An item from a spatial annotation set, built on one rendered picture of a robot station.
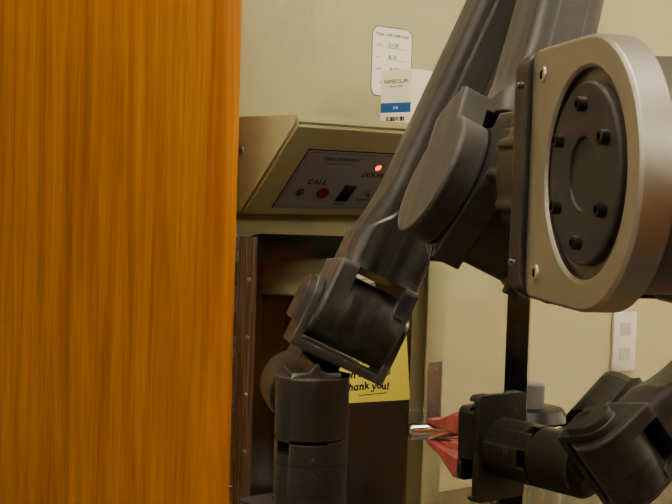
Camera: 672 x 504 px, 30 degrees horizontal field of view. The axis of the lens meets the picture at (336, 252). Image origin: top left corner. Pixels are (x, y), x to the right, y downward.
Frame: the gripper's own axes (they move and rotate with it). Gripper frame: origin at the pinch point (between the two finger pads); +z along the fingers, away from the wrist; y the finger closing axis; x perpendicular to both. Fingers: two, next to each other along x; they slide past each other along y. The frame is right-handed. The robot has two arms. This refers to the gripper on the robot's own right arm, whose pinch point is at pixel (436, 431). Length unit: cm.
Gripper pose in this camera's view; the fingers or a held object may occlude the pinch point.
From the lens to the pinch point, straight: 128.7
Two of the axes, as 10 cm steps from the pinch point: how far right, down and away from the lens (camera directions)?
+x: -7.8, 0.1, -6.2
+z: -6.2, -0.5, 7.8
